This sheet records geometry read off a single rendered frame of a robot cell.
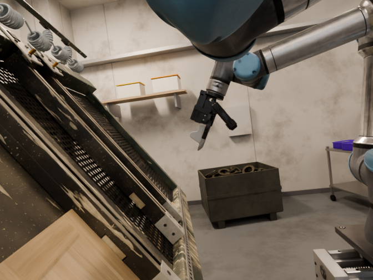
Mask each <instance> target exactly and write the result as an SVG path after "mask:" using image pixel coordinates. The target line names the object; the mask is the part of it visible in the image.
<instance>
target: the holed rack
mask: <svg viewBox="0 0 373 280"><path fill-rule="evenodd" d="M178 188H179V199H180V210H181V214H182V216H183V218H182V227H183V228H184V235H183V238H184V249H185V260H186V270H187V276H188V280H194V276H193V268H192V263H191V256H190V248H189V241H188V233H187V225H186V221H185V214H184V206H183V199H182V191H181V188H180V187H179V186H178Z"/></svg>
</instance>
